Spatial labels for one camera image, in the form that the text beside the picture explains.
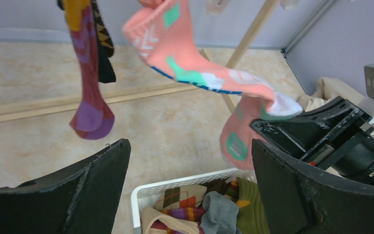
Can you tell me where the white plastic sock hanger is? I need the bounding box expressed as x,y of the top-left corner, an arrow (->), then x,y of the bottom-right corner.
206,0 -> 299,15

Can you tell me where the beige crumpled cloth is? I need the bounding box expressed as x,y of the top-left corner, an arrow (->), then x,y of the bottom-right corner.
297,77 -> 374,134

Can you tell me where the maroon striped beige sock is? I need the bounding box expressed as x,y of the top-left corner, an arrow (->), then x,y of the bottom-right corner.
141,207 -> 206,234

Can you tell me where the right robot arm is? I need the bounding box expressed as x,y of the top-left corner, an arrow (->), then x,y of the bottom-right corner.
250,97 -> 374,185

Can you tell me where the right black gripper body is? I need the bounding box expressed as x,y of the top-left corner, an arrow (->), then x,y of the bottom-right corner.
290,97 -> 371,166

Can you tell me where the grey sock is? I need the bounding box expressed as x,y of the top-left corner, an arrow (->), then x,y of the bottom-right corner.
200,191 -> 241,234

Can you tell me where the wooden hanger rack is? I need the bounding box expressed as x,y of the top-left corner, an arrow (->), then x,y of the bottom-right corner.
0,0 -> 280,122

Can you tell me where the maroon orange-cuff hanging sock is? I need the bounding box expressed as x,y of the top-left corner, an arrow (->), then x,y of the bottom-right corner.
62,0 -> 115,140

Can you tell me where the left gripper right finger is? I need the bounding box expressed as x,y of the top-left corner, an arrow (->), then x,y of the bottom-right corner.
252,139 -> 374,234

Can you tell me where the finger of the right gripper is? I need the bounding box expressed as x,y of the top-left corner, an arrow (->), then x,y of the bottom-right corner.
251,117 -> 313,158

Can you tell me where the black hanging sock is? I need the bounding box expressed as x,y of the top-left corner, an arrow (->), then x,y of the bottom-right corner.
97,36 -> 116,83

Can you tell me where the white plastic basket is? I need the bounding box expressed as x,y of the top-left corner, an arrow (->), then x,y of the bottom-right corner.
130,167 -> 257,234

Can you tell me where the brown argyle sock in basket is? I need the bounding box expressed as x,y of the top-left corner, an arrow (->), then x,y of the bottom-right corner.
154,185 -> 207,211

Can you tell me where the pink patterned sock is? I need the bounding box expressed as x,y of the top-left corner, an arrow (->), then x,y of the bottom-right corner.
122,0 -> 303,170

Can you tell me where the olive green striped sock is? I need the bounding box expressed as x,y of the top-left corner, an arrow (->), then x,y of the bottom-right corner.
225,177 -> 270,234

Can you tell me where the brown argyle hanging sock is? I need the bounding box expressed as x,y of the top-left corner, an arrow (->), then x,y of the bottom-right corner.
92,0 -> 114,58

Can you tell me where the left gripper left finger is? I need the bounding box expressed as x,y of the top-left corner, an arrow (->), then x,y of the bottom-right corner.
0,138 -> 131,234

